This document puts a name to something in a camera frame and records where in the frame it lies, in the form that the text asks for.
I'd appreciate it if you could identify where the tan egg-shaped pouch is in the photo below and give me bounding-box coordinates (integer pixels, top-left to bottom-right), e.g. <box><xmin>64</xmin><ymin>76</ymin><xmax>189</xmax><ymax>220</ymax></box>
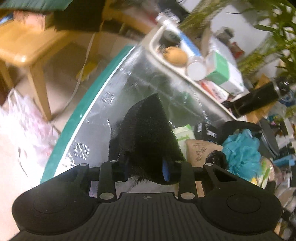
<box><xmin>163</xmin><ymin>47</ymin><xmax>188</xmax><ymax>66</ymax></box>

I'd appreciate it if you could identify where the red white flat box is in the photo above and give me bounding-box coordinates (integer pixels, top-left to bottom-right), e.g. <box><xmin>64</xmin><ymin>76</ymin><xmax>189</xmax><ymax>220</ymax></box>
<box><xmin>200</xmin><ymin>80</ymin><xmax>229</xmax><ymax>103</ymax></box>

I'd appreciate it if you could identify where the green white tissue box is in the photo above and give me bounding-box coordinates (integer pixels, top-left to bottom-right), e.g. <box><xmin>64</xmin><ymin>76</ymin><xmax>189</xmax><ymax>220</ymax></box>
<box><xmin>205</xmin><ymin>51</ymin><xmax>245</xmax><ymax>96</ymax></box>

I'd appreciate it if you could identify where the white round jar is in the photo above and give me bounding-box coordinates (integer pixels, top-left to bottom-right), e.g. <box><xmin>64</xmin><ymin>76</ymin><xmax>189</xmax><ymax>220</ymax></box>
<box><xmin>186</xmin><ymin>56</ymin><xmax>207</xmax><ymax>81</ymax></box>

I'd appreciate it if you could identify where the wooden chair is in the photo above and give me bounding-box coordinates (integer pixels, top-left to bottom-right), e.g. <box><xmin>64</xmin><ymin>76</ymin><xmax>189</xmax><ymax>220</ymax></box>
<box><xmin>1</xmin><ymin>21</ymin><xmax>77</xmax><ymax>121</ymax></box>

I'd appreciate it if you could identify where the green wet wipes pack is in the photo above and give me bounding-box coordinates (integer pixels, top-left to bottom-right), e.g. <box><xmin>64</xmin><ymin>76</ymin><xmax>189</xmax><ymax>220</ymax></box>
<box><xmin>173</xmin><ymin>125</ymin><xmax>195</xmax><ymax>159</ymax></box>

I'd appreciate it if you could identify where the black thermos bottle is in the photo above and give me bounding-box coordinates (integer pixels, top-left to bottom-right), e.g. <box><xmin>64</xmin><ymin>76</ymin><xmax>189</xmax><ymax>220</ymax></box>
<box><xmin>223</xmin><ymin>77</ymin><xmax>290</xmax><ymax>118</ymax></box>

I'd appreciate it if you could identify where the black foam pad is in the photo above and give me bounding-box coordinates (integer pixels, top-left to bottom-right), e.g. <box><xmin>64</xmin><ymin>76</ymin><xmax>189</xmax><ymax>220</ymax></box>
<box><xmin>108</xmin><ymin>94</ymin><xmax>185</xmax><ymax>185</ymax></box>

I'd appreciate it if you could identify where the black cartoon snack packet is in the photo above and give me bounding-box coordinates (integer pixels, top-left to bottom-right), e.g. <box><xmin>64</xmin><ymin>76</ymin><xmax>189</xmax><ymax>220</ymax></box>
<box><xmin>194</xmin><ymin>122</ymin><xmax>218</xmax><ymax>143</ymax></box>

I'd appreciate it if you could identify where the black neck pillow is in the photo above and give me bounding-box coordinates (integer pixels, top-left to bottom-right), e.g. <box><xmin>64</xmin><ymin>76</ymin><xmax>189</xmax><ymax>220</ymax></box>
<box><xmin>218</xmin><ymin>120</ymin><xmax>262</xmax><ymax>145</ymax></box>

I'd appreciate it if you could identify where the white plastic tray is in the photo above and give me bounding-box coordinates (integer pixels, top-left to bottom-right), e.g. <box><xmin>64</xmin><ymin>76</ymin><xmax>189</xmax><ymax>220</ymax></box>
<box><xmin>148</xmin><ymin>26</ymin><xmax>237</xmax><ymax>121</ymax></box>

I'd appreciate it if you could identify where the green paper bag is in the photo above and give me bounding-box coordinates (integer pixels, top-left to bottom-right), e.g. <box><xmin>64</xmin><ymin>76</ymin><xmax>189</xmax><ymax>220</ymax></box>
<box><xmin>1</xmin><ymin>0</ymin><xmax>73</xmax><ymax>11</ymax></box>

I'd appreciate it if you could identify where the teal mesh bath loofah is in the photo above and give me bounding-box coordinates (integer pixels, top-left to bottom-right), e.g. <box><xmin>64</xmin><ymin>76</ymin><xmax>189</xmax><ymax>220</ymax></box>
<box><xmin>222</xmin><ymin>129</ymin><xmax>261</xmax><ymax>181</ymax></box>

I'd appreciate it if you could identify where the brown paper bag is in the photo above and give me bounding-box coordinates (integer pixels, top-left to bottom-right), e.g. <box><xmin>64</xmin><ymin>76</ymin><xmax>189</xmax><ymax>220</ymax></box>
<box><xmin>185</xmin><ymin>140</ymin><xmax>223</xmax><ymax>167</ymax></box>

